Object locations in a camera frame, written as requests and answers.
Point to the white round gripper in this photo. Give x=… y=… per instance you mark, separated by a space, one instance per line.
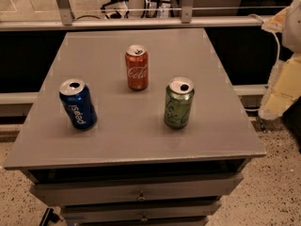
x=293 y=27

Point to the green soda can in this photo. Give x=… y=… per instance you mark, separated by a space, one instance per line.
x=179 y=98

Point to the red coke can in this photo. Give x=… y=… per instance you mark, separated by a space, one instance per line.
x=137 y=65

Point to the blue pepsi can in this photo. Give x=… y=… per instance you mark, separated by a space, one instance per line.
x=75 y=96

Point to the upper grey drawer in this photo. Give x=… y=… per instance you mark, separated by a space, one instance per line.
x=137 y=190

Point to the grey drawer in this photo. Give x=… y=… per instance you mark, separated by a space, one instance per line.
x=139 y=211
x=137 y=190

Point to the grey drawer cabinet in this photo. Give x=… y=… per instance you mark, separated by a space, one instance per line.
x=130 y=139

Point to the lower grey drawer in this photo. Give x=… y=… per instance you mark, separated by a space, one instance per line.
x=139 y=211

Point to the metal railing frame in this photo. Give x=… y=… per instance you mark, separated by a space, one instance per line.
x=44 y=15

